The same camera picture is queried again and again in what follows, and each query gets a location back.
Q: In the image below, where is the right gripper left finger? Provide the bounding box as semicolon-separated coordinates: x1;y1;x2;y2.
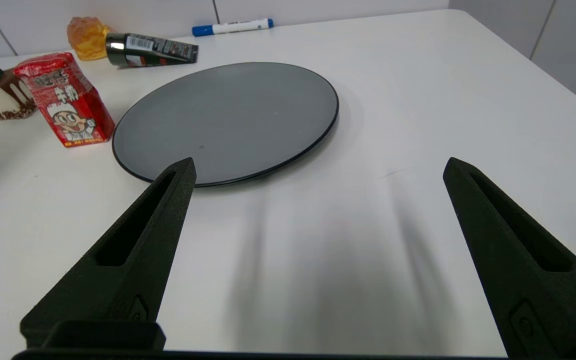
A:
20;157;197;349

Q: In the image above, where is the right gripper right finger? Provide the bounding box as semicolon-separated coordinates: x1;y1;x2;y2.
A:
442;157;576;359

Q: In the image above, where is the red milk carton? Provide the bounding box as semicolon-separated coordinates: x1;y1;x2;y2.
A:
14;52;116;149

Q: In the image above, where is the grey round plate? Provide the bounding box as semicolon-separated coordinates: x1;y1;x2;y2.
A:
112;61;340;188

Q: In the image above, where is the black squeeze tube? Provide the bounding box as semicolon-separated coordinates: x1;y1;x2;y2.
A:
105;33;199;68

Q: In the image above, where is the orange glazed pastry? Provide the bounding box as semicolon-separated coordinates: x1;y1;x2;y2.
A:
66;16;112;62

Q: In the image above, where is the blue white marker pen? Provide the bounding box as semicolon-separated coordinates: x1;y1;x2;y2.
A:
191;18;275;38

